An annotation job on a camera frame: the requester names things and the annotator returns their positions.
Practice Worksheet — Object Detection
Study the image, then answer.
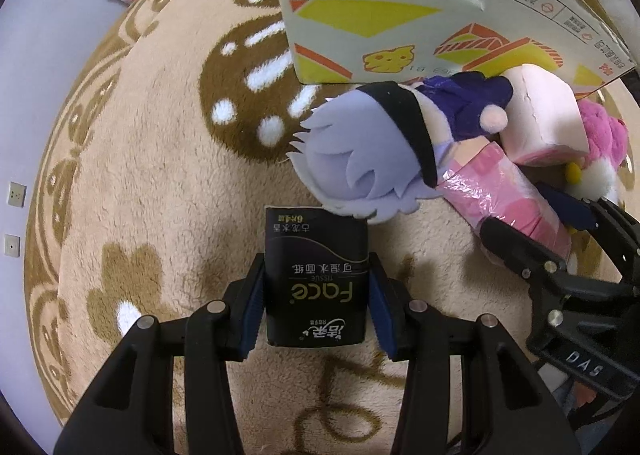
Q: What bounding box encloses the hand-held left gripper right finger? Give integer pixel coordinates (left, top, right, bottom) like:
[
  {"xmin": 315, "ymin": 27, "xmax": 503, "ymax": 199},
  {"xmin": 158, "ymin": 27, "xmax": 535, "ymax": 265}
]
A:
[{"xmin": 367, "ymin": 254, "xmax": 583, "ymax": 455}]

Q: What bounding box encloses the round beige patterned rug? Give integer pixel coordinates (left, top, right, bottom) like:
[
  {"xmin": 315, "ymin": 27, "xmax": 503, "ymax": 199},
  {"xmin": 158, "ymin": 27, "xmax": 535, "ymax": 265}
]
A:
[{"xmin": 22, "ymin": 0, "xmax": 640, "ymax": 455}]

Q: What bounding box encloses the black tissue packet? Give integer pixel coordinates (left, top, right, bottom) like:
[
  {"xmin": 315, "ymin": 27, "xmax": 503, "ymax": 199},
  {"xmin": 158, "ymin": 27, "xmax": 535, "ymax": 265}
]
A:
[{"xmin": 264, "ymin": 206, "xmax": 371, "ymax": 349}]

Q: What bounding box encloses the lavender-haired plush doll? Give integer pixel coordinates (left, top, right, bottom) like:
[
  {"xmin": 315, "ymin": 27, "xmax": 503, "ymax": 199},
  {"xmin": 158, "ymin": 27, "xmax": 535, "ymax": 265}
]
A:
[{"xmin": 287, "ymin": 72, "xmax": 516, "ymax": 226}]

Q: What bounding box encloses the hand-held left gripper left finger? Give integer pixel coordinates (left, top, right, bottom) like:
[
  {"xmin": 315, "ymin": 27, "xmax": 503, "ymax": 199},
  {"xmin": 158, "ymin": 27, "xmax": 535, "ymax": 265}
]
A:
[{"xmin": 54, "ymin": 252, "xmax": 267, "ymax": 455}]

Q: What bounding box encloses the printed cardboard box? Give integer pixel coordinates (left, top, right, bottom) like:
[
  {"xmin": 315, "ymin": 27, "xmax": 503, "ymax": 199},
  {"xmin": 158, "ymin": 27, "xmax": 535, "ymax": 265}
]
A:
[{"xmin": 266, "ymin": 0, "xmax": 639, "ymax": 98}]

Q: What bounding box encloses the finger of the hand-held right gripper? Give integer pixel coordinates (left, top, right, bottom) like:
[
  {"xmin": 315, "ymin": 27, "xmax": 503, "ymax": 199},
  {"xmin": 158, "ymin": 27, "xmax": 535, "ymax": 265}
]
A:
[
  {"xmin": 581, "ymin": 197, "xmax": 640, "ymax": 286},
  {"xmin": 479, "ymin": 217, "xmax": 569, "ymax": 283}
]

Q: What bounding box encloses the pink plush toy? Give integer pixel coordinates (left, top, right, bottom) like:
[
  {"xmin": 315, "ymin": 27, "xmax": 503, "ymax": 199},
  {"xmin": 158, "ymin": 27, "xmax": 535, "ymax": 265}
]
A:
[{"xmin": 564, "ymin": 99, "xmax": 629, "ymax": 201}]

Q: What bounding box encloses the pink plastic-wrapped tissue pack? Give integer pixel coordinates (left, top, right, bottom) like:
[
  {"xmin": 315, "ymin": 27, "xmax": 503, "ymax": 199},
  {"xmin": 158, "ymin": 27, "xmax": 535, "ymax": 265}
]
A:
[{"xmin": 434, "ymin": 142, "xmax": 574, "ymax": 262}]

